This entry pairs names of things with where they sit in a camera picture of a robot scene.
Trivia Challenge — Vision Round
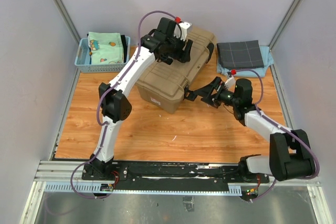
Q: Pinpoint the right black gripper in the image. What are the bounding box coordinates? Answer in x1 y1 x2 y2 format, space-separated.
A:
193 77 239 109

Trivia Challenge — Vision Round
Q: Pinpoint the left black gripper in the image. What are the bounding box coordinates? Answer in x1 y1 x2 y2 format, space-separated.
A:
166 34 194 65

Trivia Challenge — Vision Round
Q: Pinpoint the tan plastic tool box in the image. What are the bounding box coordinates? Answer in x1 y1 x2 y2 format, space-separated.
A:
135 26 217 114

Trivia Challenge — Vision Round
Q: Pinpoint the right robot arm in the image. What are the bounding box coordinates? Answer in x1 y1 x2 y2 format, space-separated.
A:
193 77 319 182

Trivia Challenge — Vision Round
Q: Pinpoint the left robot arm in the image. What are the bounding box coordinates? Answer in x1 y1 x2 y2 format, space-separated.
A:
88 17 192 180

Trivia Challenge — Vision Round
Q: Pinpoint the dark grey checked cloth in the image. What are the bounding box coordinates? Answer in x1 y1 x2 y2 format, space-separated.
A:
217 40 265 69

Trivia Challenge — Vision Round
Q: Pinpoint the black item in basket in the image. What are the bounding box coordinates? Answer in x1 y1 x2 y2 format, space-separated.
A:
120 35 128 63

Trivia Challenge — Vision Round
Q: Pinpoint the light blue folded cloth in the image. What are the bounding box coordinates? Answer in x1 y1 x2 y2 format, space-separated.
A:
216 46 274 78

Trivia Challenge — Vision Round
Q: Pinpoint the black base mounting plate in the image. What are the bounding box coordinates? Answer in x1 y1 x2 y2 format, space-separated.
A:
81 160 269 191

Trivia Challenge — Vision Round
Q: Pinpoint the green cartoon print cloth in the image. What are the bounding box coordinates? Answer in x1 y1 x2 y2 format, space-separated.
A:
88 31 124 65

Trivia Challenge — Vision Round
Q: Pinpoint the blue plastic basket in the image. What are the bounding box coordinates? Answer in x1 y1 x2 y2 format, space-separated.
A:
74 36 131 73

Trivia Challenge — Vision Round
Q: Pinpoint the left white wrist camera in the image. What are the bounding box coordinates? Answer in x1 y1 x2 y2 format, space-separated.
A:
174 17 192 41

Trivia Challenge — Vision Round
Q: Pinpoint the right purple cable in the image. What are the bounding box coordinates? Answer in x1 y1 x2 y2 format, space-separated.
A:
233 69 321 204

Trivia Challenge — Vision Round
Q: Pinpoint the purple cable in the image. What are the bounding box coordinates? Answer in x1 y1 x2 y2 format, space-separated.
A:
70 10 179 216
233 69 321 204

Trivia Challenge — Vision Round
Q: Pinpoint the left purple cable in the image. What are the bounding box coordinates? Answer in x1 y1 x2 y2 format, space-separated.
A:
70 10 179 216

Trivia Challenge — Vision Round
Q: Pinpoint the blue slotted cable duct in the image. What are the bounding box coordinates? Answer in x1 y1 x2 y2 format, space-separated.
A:
45 182 243 196

